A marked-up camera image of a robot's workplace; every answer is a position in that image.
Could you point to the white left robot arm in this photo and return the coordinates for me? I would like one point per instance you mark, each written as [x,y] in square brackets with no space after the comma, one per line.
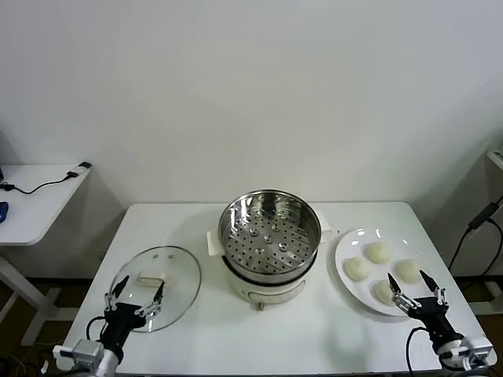
[107,363]

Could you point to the glass pot lid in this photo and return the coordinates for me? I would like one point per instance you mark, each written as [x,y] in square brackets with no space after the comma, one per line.
[177,271]

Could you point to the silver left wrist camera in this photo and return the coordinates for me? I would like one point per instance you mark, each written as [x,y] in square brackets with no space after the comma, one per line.
[80,351]

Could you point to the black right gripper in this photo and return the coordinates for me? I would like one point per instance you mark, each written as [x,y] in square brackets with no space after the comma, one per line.
[434,316]

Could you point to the white electric cooker base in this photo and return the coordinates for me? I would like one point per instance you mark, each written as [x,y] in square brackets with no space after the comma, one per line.
[267,292]

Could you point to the white side table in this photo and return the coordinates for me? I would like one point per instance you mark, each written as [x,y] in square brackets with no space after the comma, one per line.
[39,212]

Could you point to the white round plate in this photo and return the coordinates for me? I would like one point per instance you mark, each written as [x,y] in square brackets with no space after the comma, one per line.
[353,243]

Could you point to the white steamed baozi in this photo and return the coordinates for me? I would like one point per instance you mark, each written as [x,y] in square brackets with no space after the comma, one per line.
[379,252]
[408,270]
[357,269]
[382,292]

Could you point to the stainless steel steamer pot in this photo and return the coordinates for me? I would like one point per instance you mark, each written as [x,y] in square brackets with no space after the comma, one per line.
[271,243]

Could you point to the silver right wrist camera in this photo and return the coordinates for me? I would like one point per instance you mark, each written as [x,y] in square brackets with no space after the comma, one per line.
[477,349]

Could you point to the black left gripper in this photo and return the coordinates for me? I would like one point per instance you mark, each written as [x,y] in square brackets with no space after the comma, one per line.
[120,322]

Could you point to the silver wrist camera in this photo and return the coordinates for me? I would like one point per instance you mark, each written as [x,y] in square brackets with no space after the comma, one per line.
[477,349]
[80,351]

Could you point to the blue computer mouse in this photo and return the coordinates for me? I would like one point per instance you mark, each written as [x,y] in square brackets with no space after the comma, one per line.
[2,212]

